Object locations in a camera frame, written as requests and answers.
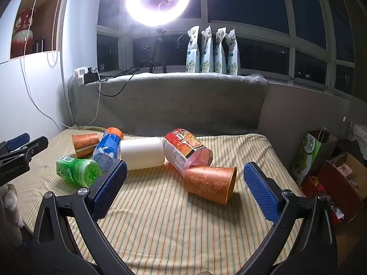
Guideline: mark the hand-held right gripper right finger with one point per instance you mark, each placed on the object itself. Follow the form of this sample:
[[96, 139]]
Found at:
[[262, 192]]

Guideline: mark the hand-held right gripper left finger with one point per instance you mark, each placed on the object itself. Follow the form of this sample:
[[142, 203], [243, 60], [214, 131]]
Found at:
[[110, 189]]

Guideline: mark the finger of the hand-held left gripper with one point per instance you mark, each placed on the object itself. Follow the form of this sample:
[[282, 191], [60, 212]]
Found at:
[[17, 142], [31, 147]]

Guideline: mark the orange patterned cup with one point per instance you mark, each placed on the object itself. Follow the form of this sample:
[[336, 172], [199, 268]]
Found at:
[[84, 146], [208, 183]]

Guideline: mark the person's left forearm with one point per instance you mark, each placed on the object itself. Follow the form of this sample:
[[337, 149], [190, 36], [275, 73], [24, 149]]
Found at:
[[10, 209]]

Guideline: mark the white plastic cup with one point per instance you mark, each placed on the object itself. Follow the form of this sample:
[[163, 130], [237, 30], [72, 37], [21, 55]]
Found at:
[[142, 153]]

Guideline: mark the green plastic bottle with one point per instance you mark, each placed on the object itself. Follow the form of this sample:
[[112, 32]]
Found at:
[[76, 170]]

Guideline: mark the blue bottle with orange cap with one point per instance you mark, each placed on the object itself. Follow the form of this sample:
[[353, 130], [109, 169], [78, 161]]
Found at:
[[107, 149]]

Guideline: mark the red box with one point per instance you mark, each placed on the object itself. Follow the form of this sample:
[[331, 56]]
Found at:
[[312, 187]]

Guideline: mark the green paper bag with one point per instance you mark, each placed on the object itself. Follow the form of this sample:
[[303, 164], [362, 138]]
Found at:
[[311, 154]]

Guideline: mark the striped bed sheet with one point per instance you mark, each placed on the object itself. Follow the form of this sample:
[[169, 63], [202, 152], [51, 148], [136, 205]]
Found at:
[[172, 220]]

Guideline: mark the brown cardboard box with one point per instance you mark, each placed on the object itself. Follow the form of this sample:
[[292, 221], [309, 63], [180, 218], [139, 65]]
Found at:
[[342, 190]]

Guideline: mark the white power strip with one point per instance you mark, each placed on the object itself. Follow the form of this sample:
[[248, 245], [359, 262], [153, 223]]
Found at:
[[78, 78]]

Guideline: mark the black power adapter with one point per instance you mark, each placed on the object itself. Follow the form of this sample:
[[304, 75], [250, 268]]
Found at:
[[91, 78]]

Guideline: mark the red and white vase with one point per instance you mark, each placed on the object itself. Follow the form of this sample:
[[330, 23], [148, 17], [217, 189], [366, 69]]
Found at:
[[24, 34]]

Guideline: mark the grey blanket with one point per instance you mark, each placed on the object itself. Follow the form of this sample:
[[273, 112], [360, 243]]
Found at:
[[177, 103]]

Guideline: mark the white lace cloth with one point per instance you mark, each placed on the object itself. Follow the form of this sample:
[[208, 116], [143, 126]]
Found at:
[[359, 136]]

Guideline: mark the wooden shelf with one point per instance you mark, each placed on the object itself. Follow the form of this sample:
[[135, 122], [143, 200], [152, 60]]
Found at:
[[43, 11]]

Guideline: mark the white and green refill pouch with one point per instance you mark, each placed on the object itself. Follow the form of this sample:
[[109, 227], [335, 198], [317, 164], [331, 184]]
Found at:
[[232, 57], [193, 54], [220, 56], [206, 54]]

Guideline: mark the black tripod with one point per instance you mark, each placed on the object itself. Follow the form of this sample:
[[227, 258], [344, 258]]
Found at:
[[157, 51]]

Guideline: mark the window frame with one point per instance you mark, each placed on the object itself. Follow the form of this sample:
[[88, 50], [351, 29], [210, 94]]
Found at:
[[289, 43]]

